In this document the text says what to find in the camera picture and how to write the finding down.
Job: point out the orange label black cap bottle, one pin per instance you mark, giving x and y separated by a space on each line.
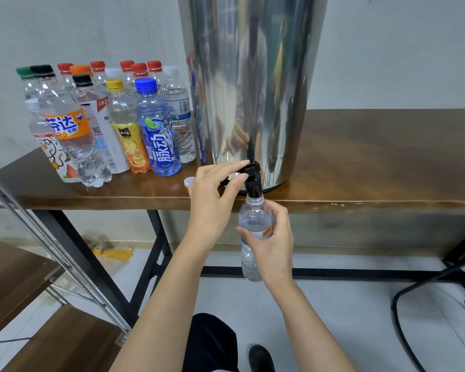
70 135

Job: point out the person's right forearm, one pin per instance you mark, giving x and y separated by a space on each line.
314 333

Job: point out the wooden metal shelf rack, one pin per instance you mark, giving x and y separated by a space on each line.
8 282

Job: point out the person's left forearm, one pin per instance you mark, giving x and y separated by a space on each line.
167 321

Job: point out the black metal table frame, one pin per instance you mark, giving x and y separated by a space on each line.
349 273

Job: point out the yellow label plastic bottle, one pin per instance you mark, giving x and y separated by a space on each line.
128 127

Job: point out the person's left hand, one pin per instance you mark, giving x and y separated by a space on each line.
209 209

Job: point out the wooden stool with black frame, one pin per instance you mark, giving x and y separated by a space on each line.
442 298

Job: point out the person's right hand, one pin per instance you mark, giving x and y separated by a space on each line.
273 251

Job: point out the stainless steel water dispenser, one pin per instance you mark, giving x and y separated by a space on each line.
252 73

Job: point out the green label plastic water bottle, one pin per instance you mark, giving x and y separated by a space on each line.
25 77

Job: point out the white cap blue label bottle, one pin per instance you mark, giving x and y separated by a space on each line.
178 108

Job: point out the white-cap blue-label bottle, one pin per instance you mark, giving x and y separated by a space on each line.
114 73

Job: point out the white patterned label plastic bottle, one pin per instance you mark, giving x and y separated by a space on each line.
50 151

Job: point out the person's black shoe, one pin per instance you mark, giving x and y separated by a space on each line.
261 359

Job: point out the blue cap plastic bottle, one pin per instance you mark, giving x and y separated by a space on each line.
156 135

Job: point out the green red label plastic bottle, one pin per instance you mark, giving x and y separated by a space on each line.
127 64

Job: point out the person's black trouser leg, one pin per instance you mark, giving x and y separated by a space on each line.
209 344

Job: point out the slim blue label plastic bottle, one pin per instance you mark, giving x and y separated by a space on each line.
254 222

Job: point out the yellow debris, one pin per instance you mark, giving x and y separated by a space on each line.
112 252

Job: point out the orange cap clear plastic bottle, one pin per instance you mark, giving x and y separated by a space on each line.
80 69

